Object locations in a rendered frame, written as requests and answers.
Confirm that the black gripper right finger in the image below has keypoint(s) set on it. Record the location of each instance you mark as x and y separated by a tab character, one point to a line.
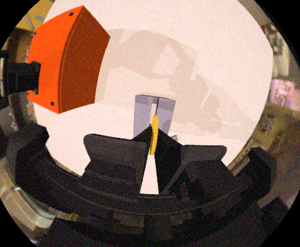
171	158

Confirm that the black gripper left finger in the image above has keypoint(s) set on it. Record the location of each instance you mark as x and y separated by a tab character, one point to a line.
133	152

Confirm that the gold coin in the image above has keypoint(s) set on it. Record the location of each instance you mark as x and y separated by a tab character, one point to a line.
154	135

